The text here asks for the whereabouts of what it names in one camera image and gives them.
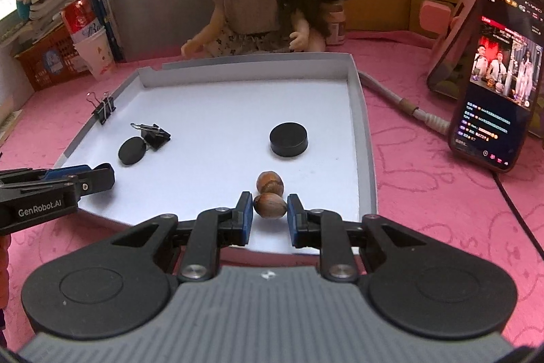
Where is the black smartphone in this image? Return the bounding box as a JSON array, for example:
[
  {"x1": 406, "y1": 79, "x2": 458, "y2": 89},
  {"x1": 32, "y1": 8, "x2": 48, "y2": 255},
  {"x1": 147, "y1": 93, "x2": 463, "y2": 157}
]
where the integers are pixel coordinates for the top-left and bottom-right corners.
[{"x1": 449, "y1": 0, "x2": 544, "y2": 174}]

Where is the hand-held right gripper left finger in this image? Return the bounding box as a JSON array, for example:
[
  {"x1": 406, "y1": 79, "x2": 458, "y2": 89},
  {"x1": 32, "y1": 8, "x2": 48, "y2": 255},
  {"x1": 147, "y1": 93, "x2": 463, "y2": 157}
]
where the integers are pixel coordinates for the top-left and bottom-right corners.
[{"x1": 110, "y1": 191, "x2": 254, "y2": 284}]

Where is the white paper cup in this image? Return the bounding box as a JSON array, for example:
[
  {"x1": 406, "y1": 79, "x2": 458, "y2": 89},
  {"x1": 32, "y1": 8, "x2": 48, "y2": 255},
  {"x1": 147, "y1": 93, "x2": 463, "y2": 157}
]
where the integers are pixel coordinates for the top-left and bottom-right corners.
[{"x1": 72, "y1": 27, "x2": 116, "y2": 81}]

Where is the black cable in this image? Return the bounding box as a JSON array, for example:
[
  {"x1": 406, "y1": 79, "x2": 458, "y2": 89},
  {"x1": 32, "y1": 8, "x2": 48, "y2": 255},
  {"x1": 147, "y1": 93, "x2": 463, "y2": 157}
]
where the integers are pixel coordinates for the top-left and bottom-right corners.
[{"x1": 494, "y1": 171, "x2": 544, "y2": 255}]

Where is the red drink can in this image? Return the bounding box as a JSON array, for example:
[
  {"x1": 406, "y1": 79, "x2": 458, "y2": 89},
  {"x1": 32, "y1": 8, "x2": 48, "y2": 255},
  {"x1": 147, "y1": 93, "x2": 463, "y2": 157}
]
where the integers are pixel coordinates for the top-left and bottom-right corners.
[{"x1": 62, "y1": 0, "x2": 101, "y2": 46}]

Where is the black binder clip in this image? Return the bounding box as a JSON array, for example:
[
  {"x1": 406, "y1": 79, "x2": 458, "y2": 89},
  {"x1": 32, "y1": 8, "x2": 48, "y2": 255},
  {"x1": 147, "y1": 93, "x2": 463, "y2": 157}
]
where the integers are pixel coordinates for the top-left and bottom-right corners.
[
  {"x1": 130, "y1": 122, "x2": 172, "y2": 151},
  {"x1": 86, "y1": 91, "x2": 117, "y2": 126}
]

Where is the yellow wooden shelf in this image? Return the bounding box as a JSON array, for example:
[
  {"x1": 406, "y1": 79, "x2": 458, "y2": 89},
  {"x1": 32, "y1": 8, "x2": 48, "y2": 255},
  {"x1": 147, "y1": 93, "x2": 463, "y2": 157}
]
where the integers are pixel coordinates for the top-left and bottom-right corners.
[{"x1": 334, "y1": 0, "x2": 465, "y2": 35}]

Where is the orange plastic basket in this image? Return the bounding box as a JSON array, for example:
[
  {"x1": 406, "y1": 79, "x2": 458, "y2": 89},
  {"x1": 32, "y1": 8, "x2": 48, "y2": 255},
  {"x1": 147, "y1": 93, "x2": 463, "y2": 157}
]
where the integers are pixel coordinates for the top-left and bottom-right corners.
[{"x1": 15, "y1": 23, "x2": 92, "y2": 92}]

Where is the small black disc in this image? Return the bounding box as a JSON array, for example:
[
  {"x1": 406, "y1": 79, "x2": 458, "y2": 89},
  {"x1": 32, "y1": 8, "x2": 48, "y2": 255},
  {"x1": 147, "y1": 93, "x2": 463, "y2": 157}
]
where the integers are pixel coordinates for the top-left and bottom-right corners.
[{"x1": 118, "y1": 136, "x2": 147, "y2": 166}]

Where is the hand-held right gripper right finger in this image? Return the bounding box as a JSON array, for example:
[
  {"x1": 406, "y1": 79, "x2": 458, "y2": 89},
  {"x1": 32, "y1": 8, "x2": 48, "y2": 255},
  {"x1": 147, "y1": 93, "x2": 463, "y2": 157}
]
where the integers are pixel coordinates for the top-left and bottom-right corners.
[{"x1": 287, "y1": 194, "x2": 430, "y2": 283}]

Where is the white corded tube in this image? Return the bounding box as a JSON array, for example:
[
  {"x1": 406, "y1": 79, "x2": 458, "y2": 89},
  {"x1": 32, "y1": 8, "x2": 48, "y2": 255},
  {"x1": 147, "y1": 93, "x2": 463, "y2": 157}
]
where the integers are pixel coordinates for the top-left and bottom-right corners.
[{"x1": 357, "y1": 70, "x2": 452, "y2": 135}]

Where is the large black disc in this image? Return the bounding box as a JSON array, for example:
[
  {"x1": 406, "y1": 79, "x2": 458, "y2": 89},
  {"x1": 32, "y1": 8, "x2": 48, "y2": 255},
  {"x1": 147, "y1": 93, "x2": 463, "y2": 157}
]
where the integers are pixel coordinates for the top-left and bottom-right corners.
[{"x1": 269, "y1": 122, "x2": 309, "y2": 156}]

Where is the pink triangular stand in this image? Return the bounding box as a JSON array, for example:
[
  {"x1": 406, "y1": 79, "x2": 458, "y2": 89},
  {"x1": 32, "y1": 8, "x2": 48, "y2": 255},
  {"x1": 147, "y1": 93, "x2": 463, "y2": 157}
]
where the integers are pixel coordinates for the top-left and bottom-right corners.
[{"x1": 419, "y1": 0, "x2": 544, "y2": 100}]

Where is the white cardboard box lid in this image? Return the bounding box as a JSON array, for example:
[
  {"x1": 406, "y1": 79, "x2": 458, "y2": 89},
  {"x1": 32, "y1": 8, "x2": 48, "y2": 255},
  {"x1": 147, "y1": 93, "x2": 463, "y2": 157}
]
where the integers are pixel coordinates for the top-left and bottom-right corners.
[{"x1": 59, "y1": 52, "x2": 378, "y2": 257}]

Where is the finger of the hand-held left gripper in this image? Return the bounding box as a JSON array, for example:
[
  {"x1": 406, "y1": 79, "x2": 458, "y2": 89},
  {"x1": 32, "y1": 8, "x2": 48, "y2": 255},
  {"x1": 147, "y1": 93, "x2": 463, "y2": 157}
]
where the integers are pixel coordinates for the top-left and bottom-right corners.
[
  {"x1": 0, "y1": 163, "x2": 116, "y2": 197},
  {"x1": 0, "y1": 164, "x2": 92, "y2": 185}
]

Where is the pink rabbit print blanket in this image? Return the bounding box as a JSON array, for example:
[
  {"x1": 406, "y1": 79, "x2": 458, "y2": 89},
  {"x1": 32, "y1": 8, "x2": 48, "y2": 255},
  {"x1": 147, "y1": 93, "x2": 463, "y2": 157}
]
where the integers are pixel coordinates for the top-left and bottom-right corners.
[{"x1": 0, "y1": 27, "x2": 544, "y2": 351}]

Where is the brown nut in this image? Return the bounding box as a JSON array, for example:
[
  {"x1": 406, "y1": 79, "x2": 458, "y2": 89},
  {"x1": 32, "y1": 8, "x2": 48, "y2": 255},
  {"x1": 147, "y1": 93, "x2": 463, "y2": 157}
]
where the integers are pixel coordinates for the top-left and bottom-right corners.
[
  {"x1": 254, "y1": 193, "x2": 287, "y2": 221},
  {"x1": 256, "y1": 171, "x2": 284, "y2": 194}
]

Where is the brown glass bottle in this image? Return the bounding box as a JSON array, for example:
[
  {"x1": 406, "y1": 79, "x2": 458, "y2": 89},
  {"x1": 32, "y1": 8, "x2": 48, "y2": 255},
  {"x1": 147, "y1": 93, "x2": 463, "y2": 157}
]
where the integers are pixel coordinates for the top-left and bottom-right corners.
[{"x1": 326, "y1": 0, "x2": 347, "y2": 46}]

